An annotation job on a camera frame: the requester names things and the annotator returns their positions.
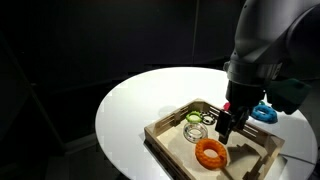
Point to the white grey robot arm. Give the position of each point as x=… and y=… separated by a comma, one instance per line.
x=266, y=36

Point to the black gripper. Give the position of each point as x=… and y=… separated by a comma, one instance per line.
x=243, y=96

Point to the teal wrist camera box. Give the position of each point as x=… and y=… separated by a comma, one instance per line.
x=288, y=95

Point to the wooden slatted tray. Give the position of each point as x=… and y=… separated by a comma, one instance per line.
x=186, y=153

